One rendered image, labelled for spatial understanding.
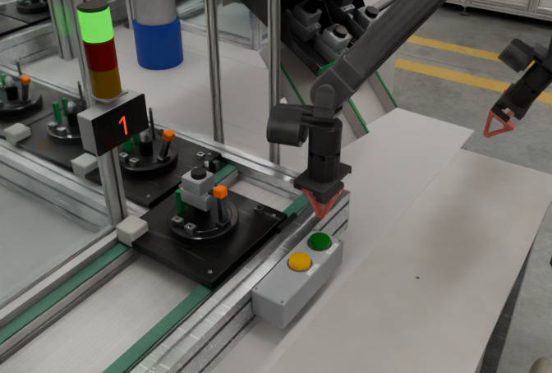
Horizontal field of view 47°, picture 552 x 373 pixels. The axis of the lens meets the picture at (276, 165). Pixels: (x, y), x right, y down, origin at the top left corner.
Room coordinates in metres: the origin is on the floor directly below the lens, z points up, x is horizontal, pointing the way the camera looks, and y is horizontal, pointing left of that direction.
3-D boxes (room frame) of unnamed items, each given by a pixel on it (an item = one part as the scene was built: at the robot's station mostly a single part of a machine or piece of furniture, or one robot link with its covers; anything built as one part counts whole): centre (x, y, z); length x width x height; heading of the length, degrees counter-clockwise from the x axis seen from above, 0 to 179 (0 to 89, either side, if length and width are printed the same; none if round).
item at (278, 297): (0.87, -0.04, 0.93); 0.21 x 0.07 x 0.06; 145
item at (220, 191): (0.96, 0.11, 1.04); 0.04 x 0.02 x 0.08; 55
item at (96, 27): (0.98, 0.29, 1.38); 0.05 x 0.05 x 0.05
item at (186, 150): (1.21, 0.29, 1.01); 0.24 x 0.24 x 0.13; 55
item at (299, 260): (0.87, -0.04, 0.96); 0.04 x 0.04 x 0.02
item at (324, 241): (0.93, -0.08, 0.96); 0.04 x 0.04 x 0.02
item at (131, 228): (0.96, 0.28, 0.97); 0.05 x 0.05 x 0.04; 55
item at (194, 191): (0.99, 0.15, 1.06); 0.08 x 0.04 x 0.07; 55
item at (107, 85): (0.98, 0.29, 1.28); 0.05 x 0.05 x 0.05
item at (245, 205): (0.98, 0.14, 0.96); 0.24 x 0.24 x 0.02; 55
